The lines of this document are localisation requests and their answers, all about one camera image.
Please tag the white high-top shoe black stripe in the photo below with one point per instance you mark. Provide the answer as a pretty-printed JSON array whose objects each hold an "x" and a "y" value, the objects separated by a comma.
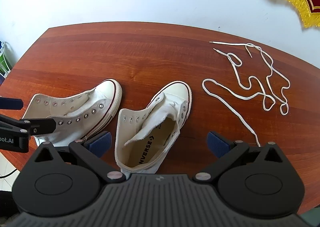
[{"x": 105, "y": 92}]

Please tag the green and white bag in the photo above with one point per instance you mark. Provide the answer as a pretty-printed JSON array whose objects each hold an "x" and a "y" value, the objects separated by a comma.
[{"x": 3, "y": 59}]

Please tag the white shoelace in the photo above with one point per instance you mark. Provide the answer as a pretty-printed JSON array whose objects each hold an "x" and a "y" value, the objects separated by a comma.
[
  {"x": 240, "y": 115},
  {"x": 262, "y": 52}
]

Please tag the cream high-top shoe red stripe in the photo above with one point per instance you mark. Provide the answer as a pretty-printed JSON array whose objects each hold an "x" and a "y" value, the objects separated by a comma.
[{"x": 175, "y": 92}]

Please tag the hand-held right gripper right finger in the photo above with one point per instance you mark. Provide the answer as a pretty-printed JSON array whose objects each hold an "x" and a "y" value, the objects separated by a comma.
[{"x": 217, "y": 144}]

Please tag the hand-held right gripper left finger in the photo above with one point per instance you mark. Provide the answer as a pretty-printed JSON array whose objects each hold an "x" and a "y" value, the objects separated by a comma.
[{"x": 100, "y": 143}]

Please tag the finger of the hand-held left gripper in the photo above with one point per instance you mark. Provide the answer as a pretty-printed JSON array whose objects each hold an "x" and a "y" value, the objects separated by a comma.
[
  {"x": 45, "y": 124},
  {"x": 12, "y": 103}
]

